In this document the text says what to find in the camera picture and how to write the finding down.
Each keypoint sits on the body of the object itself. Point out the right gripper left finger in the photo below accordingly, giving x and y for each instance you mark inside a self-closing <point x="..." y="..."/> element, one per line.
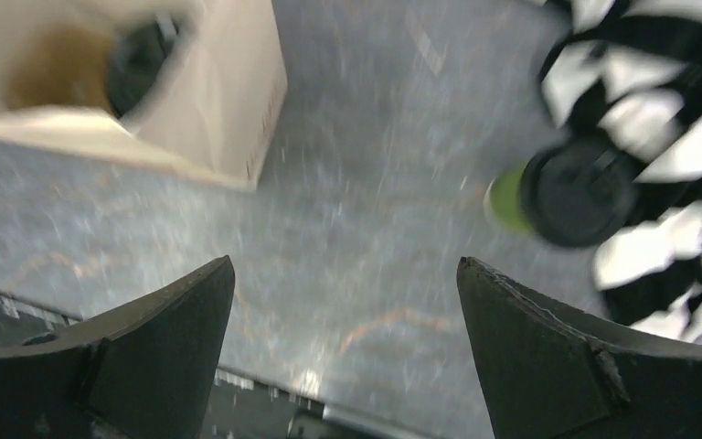
<point x="141" y="370"/>

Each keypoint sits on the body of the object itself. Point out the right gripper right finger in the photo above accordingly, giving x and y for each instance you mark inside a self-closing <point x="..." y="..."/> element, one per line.
<point x="550" y="370"/>

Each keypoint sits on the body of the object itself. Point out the green paper coffee cup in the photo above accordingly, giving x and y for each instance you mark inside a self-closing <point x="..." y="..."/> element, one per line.
<point x="508" y="200"/>

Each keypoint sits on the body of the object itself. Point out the brown paper takeout bag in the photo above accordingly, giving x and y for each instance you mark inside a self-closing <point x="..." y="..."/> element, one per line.
<point x="211" y="113"/>

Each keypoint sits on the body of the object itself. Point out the black white striped cloth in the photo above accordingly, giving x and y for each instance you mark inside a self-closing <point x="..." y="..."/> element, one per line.
<point x="632" y="70"/>

